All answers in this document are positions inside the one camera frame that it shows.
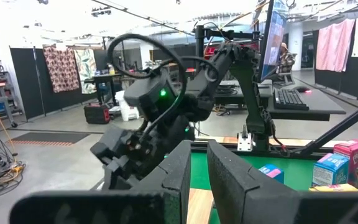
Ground yellow Corn Pops cereal box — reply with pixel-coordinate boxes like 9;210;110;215
308;183;358;192

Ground leaf patterned hanging cloth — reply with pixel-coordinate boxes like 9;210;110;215
73;48;98;95

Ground blue Rice Krispies cereal box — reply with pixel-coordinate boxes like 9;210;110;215
311;152;350;187
259;164;285;184

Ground black computer keyboard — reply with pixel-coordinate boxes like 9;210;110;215
273;88;310;111

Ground green table mat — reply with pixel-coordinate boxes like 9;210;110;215
190;151;358;224

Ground black background table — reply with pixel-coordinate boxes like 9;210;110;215
84;73;124;106

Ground black aluminium table frame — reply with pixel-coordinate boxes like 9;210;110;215
190;140;358;164

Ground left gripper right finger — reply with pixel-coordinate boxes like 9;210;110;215
206;139;358;224

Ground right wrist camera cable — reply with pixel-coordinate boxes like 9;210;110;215
106;33;188;138

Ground computer monitor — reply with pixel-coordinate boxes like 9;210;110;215
258;0;289;82

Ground red and black case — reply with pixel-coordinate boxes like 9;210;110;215
83;103;111;125

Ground red Froot Loops cereal box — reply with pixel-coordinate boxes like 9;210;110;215
333;139;358;190

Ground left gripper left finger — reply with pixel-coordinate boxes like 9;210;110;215
9;140;192;224

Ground white metal bracket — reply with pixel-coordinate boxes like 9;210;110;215
237;124;254;152

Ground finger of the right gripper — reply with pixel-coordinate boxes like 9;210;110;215
104;155;155;190

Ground thick black diagonal beam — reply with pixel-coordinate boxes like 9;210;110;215
300;95;358;156

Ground person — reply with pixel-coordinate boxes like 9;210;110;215
275;42;296;83

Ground orange floor cable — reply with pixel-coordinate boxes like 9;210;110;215
0;85;26;175

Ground pink hanging cloth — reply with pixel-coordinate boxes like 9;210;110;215
314;18;356;73

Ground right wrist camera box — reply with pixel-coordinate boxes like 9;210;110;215
124;73;180;123

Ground brown patterned hanging cloth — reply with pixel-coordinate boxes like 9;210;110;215
43;45;80;93

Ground white plastic bin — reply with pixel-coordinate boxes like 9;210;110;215
115;90;140;121

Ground black computer desk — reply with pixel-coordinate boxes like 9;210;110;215
213;79;347;122

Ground dark floor mat orange edge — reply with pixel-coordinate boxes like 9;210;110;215
7;132;90;147

